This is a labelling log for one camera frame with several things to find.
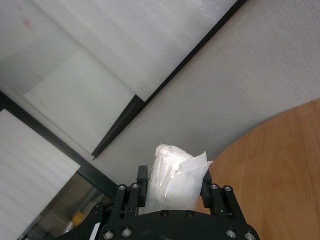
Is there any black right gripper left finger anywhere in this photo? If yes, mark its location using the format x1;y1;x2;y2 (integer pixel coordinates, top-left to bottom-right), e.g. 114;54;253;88
116;165;151;219

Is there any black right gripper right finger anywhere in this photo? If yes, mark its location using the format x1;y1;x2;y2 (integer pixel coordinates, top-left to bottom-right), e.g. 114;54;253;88
200;169;245;221

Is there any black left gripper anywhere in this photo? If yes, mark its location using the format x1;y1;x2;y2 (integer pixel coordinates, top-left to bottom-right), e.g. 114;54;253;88
53;202;115;240

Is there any white plastic sandbag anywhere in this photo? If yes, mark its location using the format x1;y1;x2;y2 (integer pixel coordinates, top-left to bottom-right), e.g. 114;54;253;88
146;142;214;216

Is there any white foam board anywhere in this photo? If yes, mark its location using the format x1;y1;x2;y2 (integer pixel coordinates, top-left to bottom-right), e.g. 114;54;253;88
0;108;81;238

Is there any black wall rail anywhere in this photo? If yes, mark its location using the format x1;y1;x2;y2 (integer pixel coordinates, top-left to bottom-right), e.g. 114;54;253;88
91;0;249;161

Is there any black partition frame post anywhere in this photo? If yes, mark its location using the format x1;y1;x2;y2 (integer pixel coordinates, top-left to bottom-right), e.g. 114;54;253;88
0;89;121;198

